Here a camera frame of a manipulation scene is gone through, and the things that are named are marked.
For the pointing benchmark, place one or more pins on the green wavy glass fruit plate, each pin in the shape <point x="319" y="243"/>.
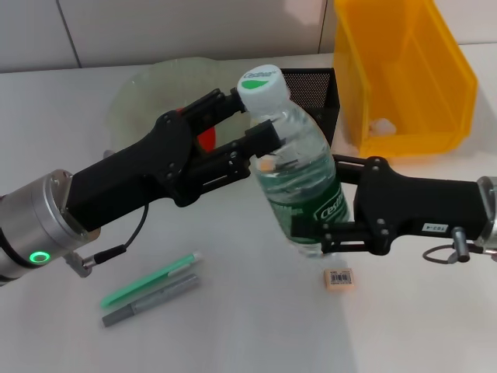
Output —
<point x="155" y="89"/>

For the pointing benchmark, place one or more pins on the clear green-label water bottle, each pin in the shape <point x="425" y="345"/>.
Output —
<point x="295" y="175"/>

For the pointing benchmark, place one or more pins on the red-orange round fruit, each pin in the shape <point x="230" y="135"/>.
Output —
<point x="207" y="140"/>

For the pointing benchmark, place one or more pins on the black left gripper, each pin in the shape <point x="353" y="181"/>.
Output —
<point x="128" y="175"/>

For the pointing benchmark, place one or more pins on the beige eraser with barcode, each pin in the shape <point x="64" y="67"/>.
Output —
<point x="338" y="278"/>

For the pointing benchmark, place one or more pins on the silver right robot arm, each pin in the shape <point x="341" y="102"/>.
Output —
<point x="490" y="213"/>

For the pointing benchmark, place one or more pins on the grey marker pen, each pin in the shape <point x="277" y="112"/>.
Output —
<point x="155" y="301"/>

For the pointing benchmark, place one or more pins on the yellow plastic bin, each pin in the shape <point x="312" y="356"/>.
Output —
<point x="407" y="77"/>

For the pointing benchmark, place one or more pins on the green pen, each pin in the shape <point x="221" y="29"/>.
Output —
<point x="151" y="279"/>

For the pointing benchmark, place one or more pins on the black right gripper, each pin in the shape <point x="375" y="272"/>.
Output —
<point x="419" y="206"/>

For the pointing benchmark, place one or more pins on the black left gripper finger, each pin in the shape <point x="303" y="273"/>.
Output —
<point x="260" y="138"/>

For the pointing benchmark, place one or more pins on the black mesh pen holder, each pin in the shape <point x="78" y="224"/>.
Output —
<point x="310" y="85"/>

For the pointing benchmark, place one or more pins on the silver right flange connector stub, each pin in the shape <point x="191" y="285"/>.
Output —
<point x="461" y="242"/>

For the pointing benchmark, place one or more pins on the white paper ball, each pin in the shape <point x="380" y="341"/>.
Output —
<point x="382" y="126"/>

